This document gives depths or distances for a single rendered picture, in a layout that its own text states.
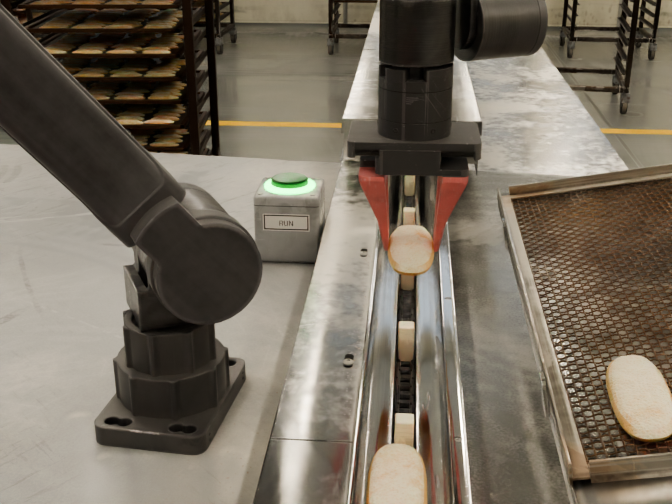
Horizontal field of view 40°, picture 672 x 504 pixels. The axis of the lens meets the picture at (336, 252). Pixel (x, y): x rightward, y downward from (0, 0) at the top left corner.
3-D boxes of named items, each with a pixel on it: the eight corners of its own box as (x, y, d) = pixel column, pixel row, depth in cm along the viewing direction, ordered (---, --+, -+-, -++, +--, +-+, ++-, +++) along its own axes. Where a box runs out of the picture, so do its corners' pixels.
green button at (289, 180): (274, 185, 102) (273, 171, 102) (310, 186, 102) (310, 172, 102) (268, 196, 99) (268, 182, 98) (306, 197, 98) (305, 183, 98)
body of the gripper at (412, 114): (351, 142, 77) (352, 52, 74) (475, 144, 76) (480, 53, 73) (346, 165, 71) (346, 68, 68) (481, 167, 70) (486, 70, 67)
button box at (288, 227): (264, 263, 108) (261, 173, 104) (331, 265, 108) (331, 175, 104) (253, 292, 101) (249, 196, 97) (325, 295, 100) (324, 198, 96)
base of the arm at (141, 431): (151, 365, 79) (91, 444, 68) (144, 279, 76) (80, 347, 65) (248, 374, 78) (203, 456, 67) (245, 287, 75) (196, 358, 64)
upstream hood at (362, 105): (378, 26, 236) (378, -8, 233) (448, 27, 235) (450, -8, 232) (341, 173, 121) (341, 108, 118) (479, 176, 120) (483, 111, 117)
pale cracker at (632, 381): (599, 363, 64) (597, 349, 64) (655, 358, 64) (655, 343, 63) (621, 446, 55) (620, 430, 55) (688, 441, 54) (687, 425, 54)
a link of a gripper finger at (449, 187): (377, 233, 80) (378, 127, 76) (460, 234, 79) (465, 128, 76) (374, 264, 74) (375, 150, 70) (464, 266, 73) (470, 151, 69)
